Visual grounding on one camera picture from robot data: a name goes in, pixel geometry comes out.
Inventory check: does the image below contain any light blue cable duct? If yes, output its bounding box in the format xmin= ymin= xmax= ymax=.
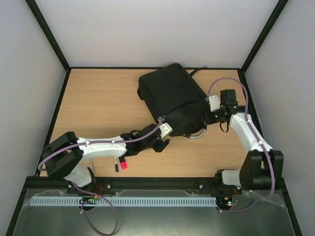
xmin=30 ymin=196 xmax=217 ymax=207

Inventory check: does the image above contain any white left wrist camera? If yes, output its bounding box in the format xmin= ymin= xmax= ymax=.
xmin=159 ymin=123 xmax=173 ymax=138

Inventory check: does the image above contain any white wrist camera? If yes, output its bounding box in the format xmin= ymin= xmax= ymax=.
xmin=159 ymin=123 xmax=173 ymax=138
xmin=205 ymin=95 xmax=221 ymax=112

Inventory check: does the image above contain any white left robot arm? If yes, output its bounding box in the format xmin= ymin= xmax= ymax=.
xmin=38 ymin=123 xmax=172 ymax=188

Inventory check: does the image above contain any blue white marker pen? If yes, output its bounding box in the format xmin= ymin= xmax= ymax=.
xmin=114 ymin=157 xmax=119 ymax=173

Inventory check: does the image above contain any pink black highlighter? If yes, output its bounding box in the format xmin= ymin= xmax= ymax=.
xmin=120 ymin=160 xmax=128 ymax=170

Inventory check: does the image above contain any black enclosure frame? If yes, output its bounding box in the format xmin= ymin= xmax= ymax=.
xmin=6 ymin=0 xmax=302 ymax=236

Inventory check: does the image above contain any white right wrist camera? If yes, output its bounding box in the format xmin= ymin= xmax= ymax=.
xmin=205 ymin=95 xmax=221 ymax=112

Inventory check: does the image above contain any black student backpack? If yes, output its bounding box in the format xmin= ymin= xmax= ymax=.
xmin=137 ymin=63 xmax=209 ymax=139

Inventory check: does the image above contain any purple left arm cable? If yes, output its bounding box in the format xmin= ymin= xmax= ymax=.
xmin=37 ymin=116 xmax=164 ymax=234

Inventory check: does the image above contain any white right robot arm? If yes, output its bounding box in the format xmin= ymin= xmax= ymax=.
xmin=206 ymin=89 xmax=284 ymax=193

